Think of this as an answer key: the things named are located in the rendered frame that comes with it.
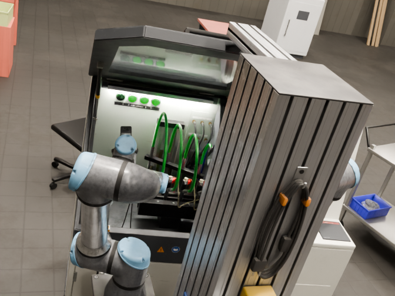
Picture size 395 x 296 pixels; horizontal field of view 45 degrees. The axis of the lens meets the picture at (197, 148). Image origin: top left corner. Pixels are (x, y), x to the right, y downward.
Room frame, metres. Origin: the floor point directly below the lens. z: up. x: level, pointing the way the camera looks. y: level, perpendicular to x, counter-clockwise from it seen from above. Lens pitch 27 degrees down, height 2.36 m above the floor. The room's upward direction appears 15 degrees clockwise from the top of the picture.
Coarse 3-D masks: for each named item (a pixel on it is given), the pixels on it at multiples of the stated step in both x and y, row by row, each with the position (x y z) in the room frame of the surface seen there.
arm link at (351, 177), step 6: (354, 162) 1.52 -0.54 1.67; (348, 168) 1.47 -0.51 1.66; (354, 168) 1.49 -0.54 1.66; (348, 174) 1.45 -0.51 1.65; (354, 174) 1.48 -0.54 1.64; (342, 180) 1.43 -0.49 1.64; (348, 180) 1.45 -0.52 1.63; (354, 180) 1.48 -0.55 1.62; (342, 186) 1.43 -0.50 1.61; (348, 186) 1.46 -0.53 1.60; (336, 192) 1.45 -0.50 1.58; (342, 192) 1.46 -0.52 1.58; (336, 198) 1.46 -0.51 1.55; (330, 204) 1.49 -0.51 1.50
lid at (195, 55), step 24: (96, 48) 1.64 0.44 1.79; (120, 48) 1.68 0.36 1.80; (144, 48) 1.65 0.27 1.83; (168, 48) 1.54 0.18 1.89; (192, 48) 1.51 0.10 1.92; (216, 48) 1.51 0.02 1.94; (96, 72) 2.10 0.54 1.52; (120, 72) 2.08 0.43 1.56; (144, 72) 2.08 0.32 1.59; (168, 72) 2.02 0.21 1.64; (192, 72) 1.97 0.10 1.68; (216, 72) 1.92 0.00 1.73
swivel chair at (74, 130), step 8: (72, 120) 3.53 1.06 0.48; (80, 120) 3.57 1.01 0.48; (56, 128) 3.35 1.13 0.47; (64, 128) 3.37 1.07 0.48; (72, 128) 3.41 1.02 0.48; (80, 128) 3.44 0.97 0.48; (64, 136) 3.27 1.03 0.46; (72, 136) 3.28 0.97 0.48; (80, 136) 3.31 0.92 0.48; (72, 144) 3.21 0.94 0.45; (80, 144) 3.19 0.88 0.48; (56, 160) 3.49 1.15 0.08; (64, 160) 3.50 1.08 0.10; (72, 168) 3.44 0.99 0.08; (64, 176) 3.27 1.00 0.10; (56, 184) 3.22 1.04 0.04
